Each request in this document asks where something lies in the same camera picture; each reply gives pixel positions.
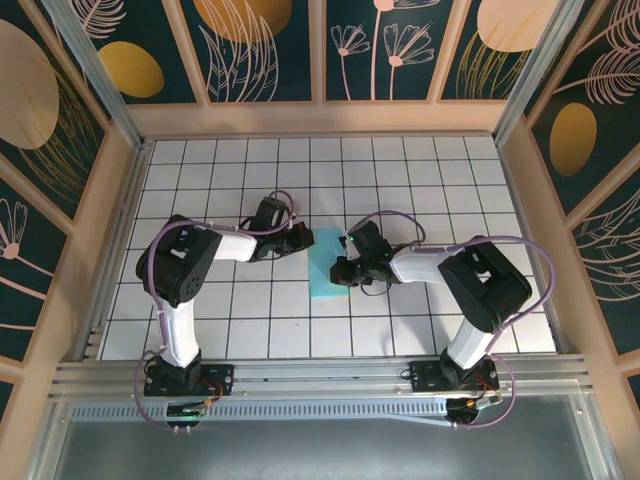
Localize light blue paper sheet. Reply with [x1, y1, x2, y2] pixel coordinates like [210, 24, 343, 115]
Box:
[305, 225, 354, 300]

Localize grey metal sheet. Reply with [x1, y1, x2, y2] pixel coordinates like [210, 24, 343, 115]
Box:
[27, 392, 619, 480]

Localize thin black cable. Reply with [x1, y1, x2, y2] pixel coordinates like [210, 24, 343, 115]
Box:
[358, 278, 394, 298]

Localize purple cable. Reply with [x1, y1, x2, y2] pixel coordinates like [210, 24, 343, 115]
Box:
[133, 189, 302, 432]
[357, 209, 557, 432]

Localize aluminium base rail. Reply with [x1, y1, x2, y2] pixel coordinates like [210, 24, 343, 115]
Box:
[49, 353, 594, 401]

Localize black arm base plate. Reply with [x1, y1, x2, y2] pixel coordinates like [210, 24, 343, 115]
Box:
[409, 359, 500, 394]
[143, 363, 235, 397]

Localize grey slotted cable duct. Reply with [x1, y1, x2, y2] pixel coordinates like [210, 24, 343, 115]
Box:
[69, 397, 454, 429]

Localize control board with wires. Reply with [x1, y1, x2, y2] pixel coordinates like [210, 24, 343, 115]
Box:
[164, 397, 211, 435]
[446, 389, 504, 430]

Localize aluminium side rail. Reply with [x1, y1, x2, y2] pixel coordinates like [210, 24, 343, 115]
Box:
[494, 139, 572, 357]
[74, 142, 154, 361]

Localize aluminium corner post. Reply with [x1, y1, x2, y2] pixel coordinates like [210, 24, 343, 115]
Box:
[493, 0, 587, 146]
[39, 0, 149, 151]

